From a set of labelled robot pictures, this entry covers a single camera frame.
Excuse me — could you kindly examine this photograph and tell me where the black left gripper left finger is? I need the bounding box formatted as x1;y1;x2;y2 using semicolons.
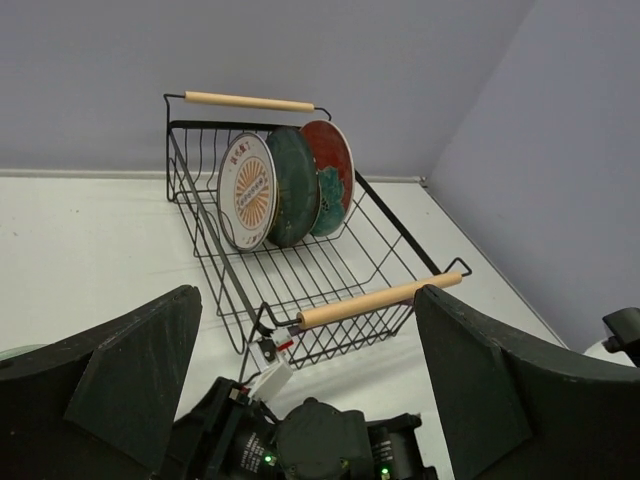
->
1;285;202;479

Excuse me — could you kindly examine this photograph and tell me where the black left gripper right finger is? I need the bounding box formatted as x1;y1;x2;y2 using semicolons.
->
414;285;639;479

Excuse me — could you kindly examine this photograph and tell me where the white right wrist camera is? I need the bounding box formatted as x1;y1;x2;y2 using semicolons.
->
249;329;293;403

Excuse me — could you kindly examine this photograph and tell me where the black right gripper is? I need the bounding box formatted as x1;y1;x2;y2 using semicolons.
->
167;377;438;480

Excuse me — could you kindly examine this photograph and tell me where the large dark teal plate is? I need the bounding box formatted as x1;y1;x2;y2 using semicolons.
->
266;126;320;248

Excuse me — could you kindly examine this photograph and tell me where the white plate orange sunburst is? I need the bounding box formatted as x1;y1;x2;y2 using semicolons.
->
217;132;278;252

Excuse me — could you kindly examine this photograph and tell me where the red teal flower plate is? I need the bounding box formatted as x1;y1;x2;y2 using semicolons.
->
300;120;355;237

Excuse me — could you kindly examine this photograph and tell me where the black wire dish rack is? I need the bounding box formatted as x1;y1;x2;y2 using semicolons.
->
165;115;442;369

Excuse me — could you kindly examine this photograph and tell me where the pale green plate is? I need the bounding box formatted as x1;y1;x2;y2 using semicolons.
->
0;344;45;362

